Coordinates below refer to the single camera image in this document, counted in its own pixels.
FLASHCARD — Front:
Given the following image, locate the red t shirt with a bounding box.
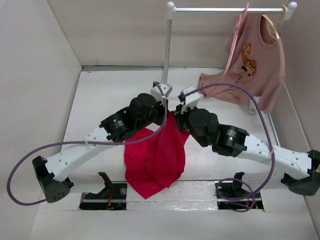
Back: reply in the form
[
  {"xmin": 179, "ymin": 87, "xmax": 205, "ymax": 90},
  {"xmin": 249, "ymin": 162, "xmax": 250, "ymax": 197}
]
[{"xmin": 124, "ymin": 111, "xmax": 190, "ymax": 199}]

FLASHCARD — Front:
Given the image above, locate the pink plastic hanger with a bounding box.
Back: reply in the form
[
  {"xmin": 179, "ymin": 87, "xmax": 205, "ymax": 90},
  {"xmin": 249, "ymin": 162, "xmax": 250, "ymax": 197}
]
[{"xmin": 222, "ymin": 2, "xmax": 250, "ymax": 78}]

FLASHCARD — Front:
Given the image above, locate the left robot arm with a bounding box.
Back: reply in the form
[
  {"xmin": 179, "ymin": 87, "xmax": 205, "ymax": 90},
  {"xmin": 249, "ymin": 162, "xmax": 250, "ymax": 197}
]
[{"xmin": 32, "ymin": 93, "xmax": 168, "ymax": 203}]

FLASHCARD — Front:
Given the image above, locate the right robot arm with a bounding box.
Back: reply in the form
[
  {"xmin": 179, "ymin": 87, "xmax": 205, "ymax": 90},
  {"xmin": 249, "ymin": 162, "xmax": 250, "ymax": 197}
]
[{"xmin": 174, "ymin": 104, "xmax": 320, "ymax": 197}]

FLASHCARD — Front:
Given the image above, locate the pink printed t shirt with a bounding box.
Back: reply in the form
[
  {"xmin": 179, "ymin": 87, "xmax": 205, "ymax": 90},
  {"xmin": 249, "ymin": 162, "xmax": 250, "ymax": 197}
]
[{"xmin": 198, "ymin": 14, "xmax": 285, "ymax": 114}]

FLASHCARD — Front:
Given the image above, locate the wooden hanger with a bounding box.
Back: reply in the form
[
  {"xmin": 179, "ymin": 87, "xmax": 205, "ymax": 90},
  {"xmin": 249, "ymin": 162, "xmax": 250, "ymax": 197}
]
[{"xmin": 261, "ymin": 4, "xmax": 288, "ymax": 40}]

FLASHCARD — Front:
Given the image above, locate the white clothes rack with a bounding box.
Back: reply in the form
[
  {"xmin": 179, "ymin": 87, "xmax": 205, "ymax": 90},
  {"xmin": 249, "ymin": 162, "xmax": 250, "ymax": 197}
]
[{"xmin": 160, "ymin": 1, "xmax": 298, "ymax": 115}]

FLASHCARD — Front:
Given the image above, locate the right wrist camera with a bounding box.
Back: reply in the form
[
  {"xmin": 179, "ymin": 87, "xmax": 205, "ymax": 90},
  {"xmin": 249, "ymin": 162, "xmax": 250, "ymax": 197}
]
[{"xmin": 178, "ymin": 86, "xmax": 200, "ymax": 114}]

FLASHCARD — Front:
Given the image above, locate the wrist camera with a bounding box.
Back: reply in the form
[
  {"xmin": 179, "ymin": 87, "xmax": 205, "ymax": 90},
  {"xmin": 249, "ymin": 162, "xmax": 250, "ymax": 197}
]
[
  {"xmin": 150, "ymin": 82, "xmax": 173, "ymax": 102},
  {"xmin": 178, "ymin": 86, "xmax": 200, "ymax": 114}
]

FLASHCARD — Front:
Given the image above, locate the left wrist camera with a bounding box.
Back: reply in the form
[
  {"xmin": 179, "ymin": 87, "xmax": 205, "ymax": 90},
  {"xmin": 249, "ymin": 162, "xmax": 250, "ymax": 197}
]
[{"xmin": 150, "ymin": 82, "xmax": 173, "ymax": 102}]

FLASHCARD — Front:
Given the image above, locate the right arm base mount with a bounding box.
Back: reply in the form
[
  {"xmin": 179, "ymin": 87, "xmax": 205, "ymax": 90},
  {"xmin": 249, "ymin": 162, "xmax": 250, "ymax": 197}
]
[{"xmin": 214, "ymin": 180, "xmax": 264, "ymax": 212}]

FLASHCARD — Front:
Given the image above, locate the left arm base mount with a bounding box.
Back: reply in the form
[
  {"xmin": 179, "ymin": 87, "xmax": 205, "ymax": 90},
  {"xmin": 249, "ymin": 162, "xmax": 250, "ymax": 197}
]
[{"xmin": 79, "ymin": 172, "xmax": 128, "ymax": 211}]

